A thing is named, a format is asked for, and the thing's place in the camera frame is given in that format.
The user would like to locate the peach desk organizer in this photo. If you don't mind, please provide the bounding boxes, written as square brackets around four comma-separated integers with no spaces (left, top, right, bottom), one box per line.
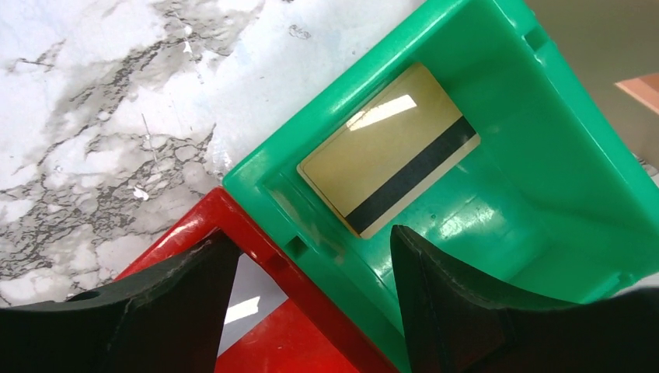
[615,72,658,113]

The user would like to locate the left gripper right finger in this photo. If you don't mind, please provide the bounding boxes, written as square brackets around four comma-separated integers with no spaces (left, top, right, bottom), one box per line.
[390,225,658,372]

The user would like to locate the red plastic bin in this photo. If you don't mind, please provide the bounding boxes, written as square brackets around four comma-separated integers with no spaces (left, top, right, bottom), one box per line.
[118,186,396,372]

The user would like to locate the silver card with stripe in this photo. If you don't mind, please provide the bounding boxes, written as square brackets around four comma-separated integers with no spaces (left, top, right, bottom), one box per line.
[218,254,288,355]

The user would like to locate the green plastic bin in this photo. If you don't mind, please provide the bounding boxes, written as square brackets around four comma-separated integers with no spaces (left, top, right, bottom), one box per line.
[223,1,658,371]

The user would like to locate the gold card with stripe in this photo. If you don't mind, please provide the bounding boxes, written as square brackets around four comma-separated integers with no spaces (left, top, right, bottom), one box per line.
[297,63,480,239]

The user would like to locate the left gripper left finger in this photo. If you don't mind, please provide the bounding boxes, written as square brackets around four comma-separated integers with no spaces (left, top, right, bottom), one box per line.
[1,232,241,372]

